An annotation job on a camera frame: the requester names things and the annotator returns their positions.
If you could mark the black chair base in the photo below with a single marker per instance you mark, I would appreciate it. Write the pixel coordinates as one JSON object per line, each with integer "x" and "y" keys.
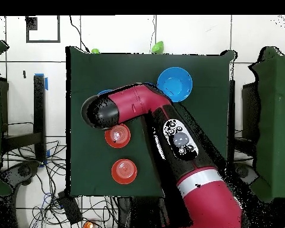
{"x": 21, "y": 172}

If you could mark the green bowl on floor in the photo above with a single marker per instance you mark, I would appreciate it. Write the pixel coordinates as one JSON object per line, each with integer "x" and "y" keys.
{"x": 158, "y": 47}

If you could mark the orange bowl with ringed bottom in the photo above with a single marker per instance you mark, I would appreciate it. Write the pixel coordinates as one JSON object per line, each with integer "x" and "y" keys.
{"x": 118, "y": 137}

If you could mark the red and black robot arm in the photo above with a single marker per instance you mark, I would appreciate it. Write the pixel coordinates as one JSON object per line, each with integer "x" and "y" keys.
{"x": 137, "y": 102}

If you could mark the dark square floor frame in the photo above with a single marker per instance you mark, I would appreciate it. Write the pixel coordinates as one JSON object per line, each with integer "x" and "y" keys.
{"x": 58, "y": 30}

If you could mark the large blue bowl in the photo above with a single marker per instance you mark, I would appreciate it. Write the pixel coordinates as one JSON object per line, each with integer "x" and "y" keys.
{"x": 104, "y": 92}
{"x": 178, "y": 83}

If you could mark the small green floor object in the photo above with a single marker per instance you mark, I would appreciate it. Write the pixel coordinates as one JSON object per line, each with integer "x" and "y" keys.
{"x": 95, "y": 50}

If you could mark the grey chair base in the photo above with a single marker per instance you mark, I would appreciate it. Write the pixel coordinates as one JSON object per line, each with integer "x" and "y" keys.
{"x": 245, "y": 172}

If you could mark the small plain orange bowl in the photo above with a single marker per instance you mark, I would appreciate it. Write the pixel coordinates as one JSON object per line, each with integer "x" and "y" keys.
{"x": 124, "y": 171}

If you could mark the blue tape strip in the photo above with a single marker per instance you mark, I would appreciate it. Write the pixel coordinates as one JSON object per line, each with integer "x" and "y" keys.
{"x": 46, "y": 83}

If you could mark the black metal stand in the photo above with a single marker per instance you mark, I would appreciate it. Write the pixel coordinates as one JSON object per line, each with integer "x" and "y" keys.
{"x": 39, "y": 106}

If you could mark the small orange floor object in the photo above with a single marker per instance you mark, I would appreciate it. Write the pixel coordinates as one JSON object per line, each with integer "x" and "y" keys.
{"x": 88, "y": 225}

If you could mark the black power strip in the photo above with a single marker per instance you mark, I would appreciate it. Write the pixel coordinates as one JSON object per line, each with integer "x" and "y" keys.
{"x": 70, "y": 209}

